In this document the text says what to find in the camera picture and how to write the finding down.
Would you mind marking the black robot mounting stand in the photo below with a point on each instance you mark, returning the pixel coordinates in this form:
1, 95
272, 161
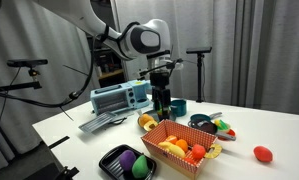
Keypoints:
29, 166

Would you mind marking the teal toy pot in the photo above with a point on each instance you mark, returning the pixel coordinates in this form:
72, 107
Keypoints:
179, 109

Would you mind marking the black plastic tray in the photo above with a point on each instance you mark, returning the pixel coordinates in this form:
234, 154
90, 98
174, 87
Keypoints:
109, 163

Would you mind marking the dark storage shelf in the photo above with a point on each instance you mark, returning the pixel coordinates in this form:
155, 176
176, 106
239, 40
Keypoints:
105, 66

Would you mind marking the toy fruit slice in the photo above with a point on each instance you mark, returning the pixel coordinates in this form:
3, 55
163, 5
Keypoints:
151, 125

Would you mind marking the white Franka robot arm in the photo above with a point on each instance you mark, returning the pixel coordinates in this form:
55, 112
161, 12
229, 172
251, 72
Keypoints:
89, 16

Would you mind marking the black tripod stand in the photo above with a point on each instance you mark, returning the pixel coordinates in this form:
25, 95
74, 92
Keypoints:
199, 76

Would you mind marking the red toy tomato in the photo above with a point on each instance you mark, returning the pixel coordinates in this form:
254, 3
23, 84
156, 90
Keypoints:
263, 154
198, 151

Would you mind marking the yellow toy banana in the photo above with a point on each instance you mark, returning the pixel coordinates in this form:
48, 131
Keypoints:
175, 150

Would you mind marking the grey round plate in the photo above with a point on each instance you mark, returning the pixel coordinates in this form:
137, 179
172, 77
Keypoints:
149, 115

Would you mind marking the purple toy eggplant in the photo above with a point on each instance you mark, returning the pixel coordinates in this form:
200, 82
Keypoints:
127, 160

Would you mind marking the small red toy piece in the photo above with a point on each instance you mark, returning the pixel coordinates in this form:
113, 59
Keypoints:
190, 160

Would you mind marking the grey toy oven tray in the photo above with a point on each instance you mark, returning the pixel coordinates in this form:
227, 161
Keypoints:
97, 122

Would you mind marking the toy orange slice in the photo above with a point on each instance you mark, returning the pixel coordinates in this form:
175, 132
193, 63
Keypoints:
171, 139

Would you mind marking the yellow green toy food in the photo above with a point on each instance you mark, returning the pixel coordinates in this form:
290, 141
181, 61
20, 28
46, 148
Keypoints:
221, 124

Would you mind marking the green toy avocado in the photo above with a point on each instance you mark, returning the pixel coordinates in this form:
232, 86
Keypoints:
140, 166

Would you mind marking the red checkered cardboard box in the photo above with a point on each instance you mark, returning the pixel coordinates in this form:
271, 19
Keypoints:
175, 160

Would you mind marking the light blue toy oven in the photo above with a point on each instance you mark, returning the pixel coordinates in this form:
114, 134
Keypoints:
122, 96

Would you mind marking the small red toy plate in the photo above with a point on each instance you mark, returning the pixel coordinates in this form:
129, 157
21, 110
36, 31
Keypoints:
231, 132

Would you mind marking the small teal toy pan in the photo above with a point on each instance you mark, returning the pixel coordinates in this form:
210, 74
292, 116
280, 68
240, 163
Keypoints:
199, 117

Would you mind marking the grey curtain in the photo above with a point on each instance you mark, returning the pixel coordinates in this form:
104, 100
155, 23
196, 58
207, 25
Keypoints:
255, 50
39, 40

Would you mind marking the round orange toy fruit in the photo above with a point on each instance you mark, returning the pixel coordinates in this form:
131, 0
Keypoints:
181, 145

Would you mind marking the black stereo camera bar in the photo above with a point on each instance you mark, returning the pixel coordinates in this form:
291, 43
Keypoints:
27, 62
199, 50

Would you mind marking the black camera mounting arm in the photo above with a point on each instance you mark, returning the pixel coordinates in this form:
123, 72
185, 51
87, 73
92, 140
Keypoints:
19, 86

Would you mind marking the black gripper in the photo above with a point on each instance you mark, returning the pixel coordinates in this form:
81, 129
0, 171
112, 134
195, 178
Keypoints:
159, 80

